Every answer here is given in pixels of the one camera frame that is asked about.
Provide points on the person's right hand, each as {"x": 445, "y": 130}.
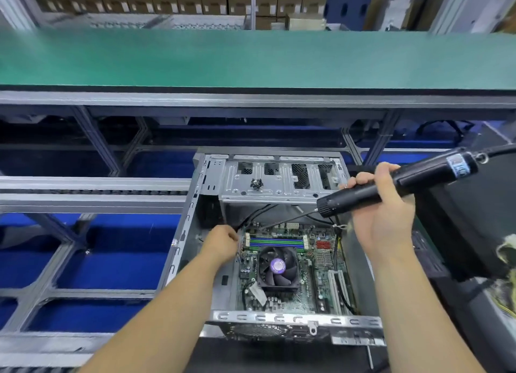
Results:
{"x": 387, "y": 212}

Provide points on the grey metal computer case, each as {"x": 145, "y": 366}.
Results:
{"x": 206, "y": 207}

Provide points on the green conveyor belt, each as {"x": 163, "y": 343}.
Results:
{"x": 161, "y": 58}

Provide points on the grey roller conveyor rail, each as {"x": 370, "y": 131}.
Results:
{"x": 48, "y": 352}

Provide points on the grey flat metal rail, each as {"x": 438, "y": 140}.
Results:
{"x": 89, "y": 194}

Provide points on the person's left forearm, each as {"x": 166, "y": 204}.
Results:
{"x": 153, "y": 320}

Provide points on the person's left hand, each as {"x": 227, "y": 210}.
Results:
{"x": 219, "y": 244}

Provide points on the green motherboard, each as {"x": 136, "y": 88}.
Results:
{"x": 322, "y": 272}

